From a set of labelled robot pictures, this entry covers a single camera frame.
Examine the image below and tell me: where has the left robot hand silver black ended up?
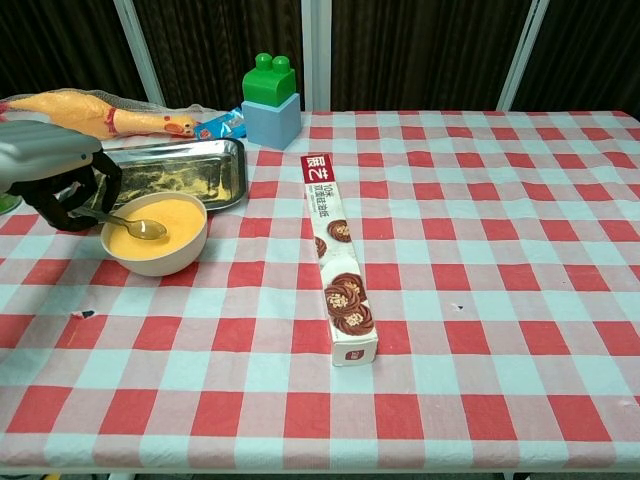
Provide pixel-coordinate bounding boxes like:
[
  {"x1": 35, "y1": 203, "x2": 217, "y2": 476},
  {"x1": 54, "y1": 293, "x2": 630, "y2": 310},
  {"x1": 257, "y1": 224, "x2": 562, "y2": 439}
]
[{"x1": 0, "y1": 119, "x2": 123, "y2": 234}]

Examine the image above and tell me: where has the metal spoon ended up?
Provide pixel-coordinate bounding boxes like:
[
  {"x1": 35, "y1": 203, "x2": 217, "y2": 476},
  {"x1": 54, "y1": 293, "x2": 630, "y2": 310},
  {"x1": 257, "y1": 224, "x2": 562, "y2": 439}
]
[{"x1": 72, "y1": 207, "x2": 169, "y2": 242}]

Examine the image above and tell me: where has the beige bowl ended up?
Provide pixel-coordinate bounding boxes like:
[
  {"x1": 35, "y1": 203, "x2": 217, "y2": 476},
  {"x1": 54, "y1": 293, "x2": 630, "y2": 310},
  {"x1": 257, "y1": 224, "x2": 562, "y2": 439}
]
[{"x1": 100, "y1": 191, "x2": 209, "y2": 278}]

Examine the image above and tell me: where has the yellow rubber chicken toy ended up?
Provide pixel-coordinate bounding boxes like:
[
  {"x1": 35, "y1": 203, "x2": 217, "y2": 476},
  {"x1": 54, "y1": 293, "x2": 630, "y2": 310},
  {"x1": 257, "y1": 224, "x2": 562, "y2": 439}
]
[{"x1": 0, "y1": 88, "x2": 197, "y2": 141}]

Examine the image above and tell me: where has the dark curtain divider panel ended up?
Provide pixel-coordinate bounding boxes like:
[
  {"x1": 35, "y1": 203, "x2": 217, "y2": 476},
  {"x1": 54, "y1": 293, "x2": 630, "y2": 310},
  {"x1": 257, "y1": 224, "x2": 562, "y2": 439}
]
[
  {"x1": 112, "y1": 0, "x2": 321, "y2": 112},
  {"x1": 497, "y1": 0, "x2": 640, "y2": 113},
  {"x1": 0, "y1": 0, "x2": 164, "y2": 109},
  {"x1": 299, "y1": 0, "x2": 551, "y2": 113}
]

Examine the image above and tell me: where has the stainless steel tray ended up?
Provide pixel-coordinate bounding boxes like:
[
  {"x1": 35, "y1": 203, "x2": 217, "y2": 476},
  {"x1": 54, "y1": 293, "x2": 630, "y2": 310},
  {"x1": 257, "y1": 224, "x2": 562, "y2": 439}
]
[{"x1": 98, "y1": 138, "x2": 247, "y2": 214}]

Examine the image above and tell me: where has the blue snack packet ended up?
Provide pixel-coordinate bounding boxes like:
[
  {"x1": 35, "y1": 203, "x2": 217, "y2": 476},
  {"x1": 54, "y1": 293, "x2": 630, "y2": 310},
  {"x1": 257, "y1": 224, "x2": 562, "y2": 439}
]
[{"x1": 193, "y1": 107, "x2": 247, "y2": 143}]

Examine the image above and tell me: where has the light blue cube block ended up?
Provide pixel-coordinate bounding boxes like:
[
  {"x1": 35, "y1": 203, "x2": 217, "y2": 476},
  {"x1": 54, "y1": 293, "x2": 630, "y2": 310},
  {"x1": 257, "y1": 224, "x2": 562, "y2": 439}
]
[{"x1": 240, "y1": 92, "x2": 303, "y2": 151}]

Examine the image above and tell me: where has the green building block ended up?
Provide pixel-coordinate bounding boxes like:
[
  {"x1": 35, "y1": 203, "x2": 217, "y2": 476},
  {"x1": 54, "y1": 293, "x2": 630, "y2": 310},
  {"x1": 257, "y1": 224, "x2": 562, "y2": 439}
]
[{"x1": 242, "y1": 52, "x2": 296, "y2": 109}]

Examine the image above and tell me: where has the long baking paper box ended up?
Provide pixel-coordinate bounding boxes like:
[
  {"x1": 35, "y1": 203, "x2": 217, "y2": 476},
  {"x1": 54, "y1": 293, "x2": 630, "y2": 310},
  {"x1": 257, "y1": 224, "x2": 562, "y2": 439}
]
[{"x1": 299, "y1": 153, "x2": 380, "y2": 368}]

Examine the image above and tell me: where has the red white checkered tablecloth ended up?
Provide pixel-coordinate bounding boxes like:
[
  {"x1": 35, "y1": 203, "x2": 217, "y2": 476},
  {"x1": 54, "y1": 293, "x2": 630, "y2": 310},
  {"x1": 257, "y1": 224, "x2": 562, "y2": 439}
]
[{"x1": 0, "y1": 107, "x2": 640, "y2": 472}]

